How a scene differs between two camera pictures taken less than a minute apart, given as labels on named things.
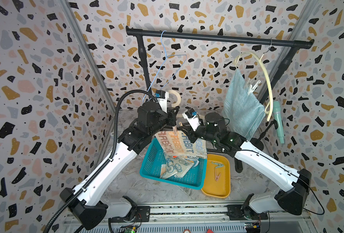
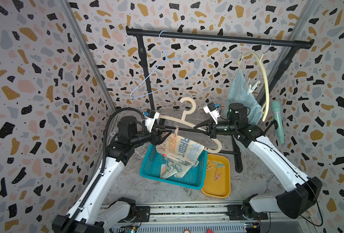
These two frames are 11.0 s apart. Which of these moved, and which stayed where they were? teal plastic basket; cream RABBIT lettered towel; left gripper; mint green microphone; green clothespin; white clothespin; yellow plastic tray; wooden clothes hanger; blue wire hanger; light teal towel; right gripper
Moved: cream RABBIT lettered towel; right gripper; wooden clothes hanger; left gripper; blue wire hanger
Stayed: green clothespin; mint green microphone; yellow plastic tray; teal plastic basket; white clothespin; light teal towel
